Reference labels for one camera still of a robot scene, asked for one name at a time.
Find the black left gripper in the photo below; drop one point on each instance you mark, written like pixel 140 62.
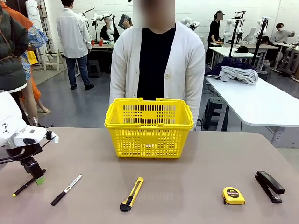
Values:
pixel 23 152

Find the black pen yellow tip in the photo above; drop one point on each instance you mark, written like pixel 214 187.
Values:
pixel 22 188

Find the yellow utility knife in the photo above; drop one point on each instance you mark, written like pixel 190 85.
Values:
pixel 133 193

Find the black stapler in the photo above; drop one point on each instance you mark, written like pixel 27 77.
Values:
pixel 268 184

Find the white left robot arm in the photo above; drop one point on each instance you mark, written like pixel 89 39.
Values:
pixel 9 112

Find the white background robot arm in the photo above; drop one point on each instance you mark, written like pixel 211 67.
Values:
pixel 227 30

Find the yellow plastic shopping basket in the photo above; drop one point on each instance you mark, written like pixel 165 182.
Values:
pixel 149 142

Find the person in white cardigan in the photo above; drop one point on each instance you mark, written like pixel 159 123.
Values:
pixel 126 65

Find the person in white shirt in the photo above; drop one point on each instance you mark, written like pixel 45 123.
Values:
pixel 73 35

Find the person in black clothes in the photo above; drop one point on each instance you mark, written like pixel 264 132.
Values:
pixel 213 32

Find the seated person with face mask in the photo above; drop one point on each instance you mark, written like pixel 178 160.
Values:
pixel 281 35

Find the white marker black cap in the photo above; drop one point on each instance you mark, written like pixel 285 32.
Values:
pixel 66 189

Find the mannequin in orange garment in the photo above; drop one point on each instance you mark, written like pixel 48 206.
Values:
pixel 35 93

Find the white step stool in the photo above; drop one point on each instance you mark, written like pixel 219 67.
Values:
pixel 52 59

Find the dark plastic stool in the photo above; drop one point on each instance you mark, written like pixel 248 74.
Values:
pixel 94 68

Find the mannequin in dark green vest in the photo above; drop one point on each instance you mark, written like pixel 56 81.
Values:
pixel 11 51

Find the blue patterned garment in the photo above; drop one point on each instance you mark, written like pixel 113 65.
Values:
pixel 37 37

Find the white tall column appliance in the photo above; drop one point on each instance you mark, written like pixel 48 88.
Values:
pixel 33 11

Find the grey plastic stool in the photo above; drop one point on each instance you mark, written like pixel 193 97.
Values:
pixel 215 112

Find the yellow tape measure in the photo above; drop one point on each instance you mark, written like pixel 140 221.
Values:
pixel 233 196

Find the small white table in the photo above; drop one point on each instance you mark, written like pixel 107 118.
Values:
pixel 224 51

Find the pile of clothes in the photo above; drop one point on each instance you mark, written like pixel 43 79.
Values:
pixel 231 61

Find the grey folded garment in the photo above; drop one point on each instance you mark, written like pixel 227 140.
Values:
pixel 240 73

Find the large white table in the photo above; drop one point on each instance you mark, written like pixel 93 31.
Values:
pixel 257 102

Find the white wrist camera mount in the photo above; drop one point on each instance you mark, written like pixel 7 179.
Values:
pixel 54 139

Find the black camera stand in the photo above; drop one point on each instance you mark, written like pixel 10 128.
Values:
pixel 234 35
pixel 260 39

